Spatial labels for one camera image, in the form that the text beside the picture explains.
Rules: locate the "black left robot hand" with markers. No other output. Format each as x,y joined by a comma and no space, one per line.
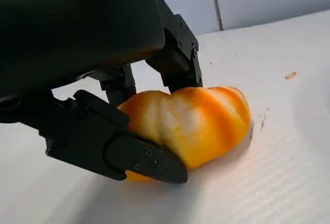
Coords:
77,28

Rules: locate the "orange and white bread roll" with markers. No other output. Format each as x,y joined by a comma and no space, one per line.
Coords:
201,126

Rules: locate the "small orange crumb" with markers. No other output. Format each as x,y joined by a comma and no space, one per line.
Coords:
290,75

